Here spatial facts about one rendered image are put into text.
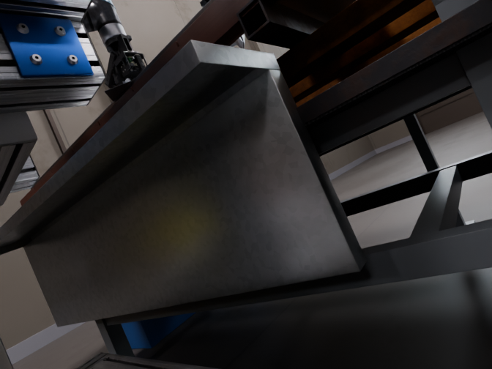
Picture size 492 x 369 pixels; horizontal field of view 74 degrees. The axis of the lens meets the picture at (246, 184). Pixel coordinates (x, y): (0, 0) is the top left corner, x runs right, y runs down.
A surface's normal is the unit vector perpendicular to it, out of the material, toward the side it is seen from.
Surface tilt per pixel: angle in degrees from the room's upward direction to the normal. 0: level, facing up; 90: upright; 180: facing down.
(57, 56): 90
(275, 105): 90
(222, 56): 90
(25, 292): 90
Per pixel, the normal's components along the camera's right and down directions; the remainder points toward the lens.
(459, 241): -0.56, 0.23
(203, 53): 0.72, -0.33
